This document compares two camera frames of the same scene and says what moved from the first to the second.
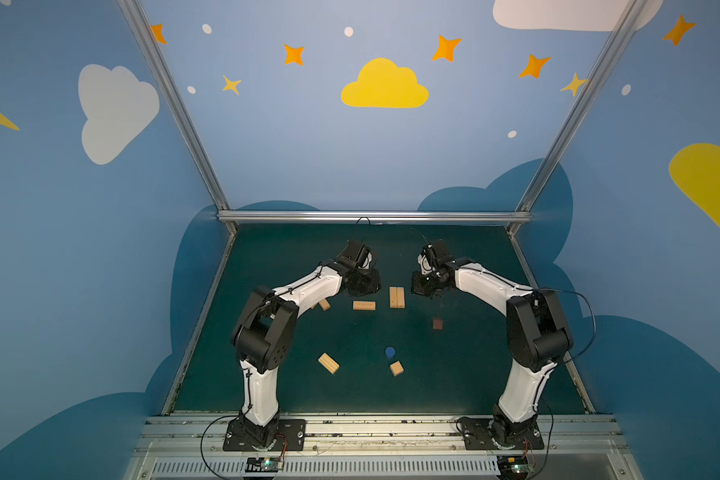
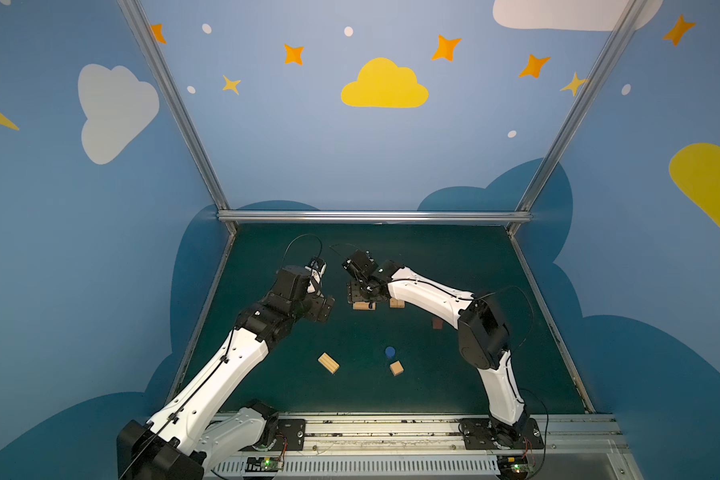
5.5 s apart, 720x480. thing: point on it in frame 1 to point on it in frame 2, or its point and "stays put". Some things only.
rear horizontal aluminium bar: (375, 216) stays put
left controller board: (263, 465) stays put
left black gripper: (363, 281) to (322, 307)
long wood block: (364, 305) stays put
